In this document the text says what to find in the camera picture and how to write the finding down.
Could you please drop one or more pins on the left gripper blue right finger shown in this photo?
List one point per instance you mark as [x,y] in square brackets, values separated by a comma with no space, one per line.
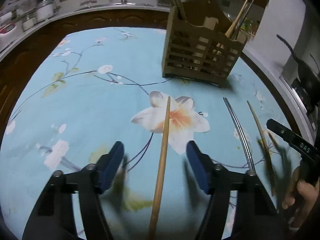
[255,216]

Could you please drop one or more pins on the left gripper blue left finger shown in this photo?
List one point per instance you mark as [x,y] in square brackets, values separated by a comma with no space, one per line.
[52,216]

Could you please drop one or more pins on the dark wooden chopstick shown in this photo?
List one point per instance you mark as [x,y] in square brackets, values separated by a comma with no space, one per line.
[266,152]

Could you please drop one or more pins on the steel chopstick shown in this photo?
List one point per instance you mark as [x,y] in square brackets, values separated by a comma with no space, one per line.
[241,132]
[237,129]
[243,14]

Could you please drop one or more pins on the wooden chopstick pair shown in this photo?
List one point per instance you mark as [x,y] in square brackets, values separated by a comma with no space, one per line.
[160,175]

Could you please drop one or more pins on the person's right hand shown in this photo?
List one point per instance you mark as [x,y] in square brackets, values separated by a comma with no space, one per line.
[298,187]

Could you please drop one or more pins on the gas stove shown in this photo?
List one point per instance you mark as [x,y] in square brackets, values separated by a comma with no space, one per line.
[311,127]

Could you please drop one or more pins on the floral blue tablecloth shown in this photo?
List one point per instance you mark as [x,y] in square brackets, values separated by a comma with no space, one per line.
[105,85]

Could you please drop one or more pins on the wooden utensil holder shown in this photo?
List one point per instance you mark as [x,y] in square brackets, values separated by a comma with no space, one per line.
[197,45]

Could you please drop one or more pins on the glass jar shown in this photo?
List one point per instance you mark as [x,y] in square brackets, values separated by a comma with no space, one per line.
[28,22]

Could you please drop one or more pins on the white round cooker pot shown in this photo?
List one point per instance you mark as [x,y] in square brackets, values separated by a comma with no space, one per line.
[44,10]

